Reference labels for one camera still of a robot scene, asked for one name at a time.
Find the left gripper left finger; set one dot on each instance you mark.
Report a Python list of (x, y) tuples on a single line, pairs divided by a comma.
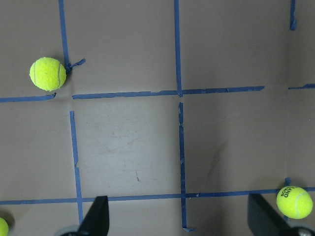
[(96, 221)]

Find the tennis ball between bases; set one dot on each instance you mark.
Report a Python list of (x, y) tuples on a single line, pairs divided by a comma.
[(294, 202)]

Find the tennis ball by torn tape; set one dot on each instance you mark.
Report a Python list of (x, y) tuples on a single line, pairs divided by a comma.
[(47, 74)]

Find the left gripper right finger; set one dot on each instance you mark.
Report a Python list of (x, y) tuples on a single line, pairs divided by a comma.
[(263, 220)]

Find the tennis ball near left base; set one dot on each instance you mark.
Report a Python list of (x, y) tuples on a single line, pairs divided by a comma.
[(4, 228)]

